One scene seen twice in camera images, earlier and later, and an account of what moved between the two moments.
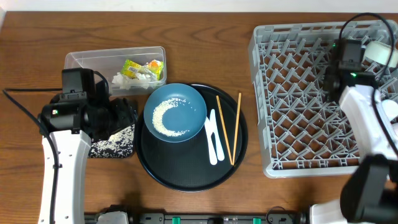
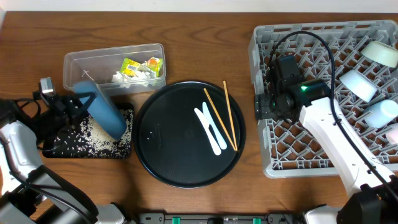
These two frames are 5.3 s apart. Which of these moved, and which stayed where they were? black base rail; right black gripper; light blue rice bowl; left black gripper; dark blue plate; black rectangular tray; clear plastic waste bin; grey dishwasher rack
Moved: right black gripper; light blue rice bowl; left black gripper; dark blue plate
Stayed: clear plastic waste bin; black base rail; black rectangular tray; grey dishwasher rack
